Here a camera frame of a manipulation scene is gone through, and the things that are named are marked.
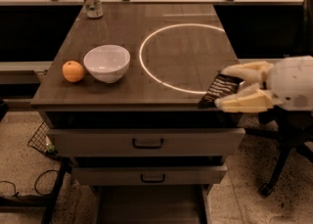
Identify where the bottom open drawer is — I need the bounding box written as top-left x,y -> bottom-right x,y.
92,185 -> 211,224

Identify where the black wire basket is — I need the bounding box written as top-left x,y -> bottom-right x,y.
27,122 -> 61,160

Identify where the black floor cable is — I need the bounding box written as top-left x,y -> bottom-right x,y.
0,168 -> 61,198

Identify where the black table leg frame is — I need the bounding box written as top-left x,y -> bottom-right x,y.
0,159 -> 70,224

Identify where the grey drawer cabinet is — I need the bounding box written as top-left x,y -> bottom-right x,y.
30,3 -> 258,224

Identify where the grey drawer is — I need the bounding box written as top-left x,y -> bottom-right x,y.
72,166 -> 227,186
47,128 -> 245,157

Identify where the black office chair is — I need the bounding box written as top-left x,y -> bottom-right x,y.
246,0 -> 313,197

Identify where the orange fruit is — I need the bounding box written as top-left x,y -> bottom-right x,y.
62,61 -> 85,82

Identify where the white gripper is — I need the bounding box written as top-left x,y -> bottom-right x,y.
214,56 -> 313,113

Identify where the black rxbar chocolate bar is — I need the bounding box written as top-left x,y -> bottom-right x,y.
198,73 -> 243,109

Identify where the middle grey drawer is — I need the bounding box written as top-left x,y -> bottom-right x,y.
72,166 -> 227,186

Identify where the top grey drawer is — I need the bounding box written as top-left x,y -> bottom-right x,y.
47,128 -> 245,157

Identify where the white bowl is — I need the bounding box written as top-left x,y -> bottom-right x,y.
83,45 -> 130,83

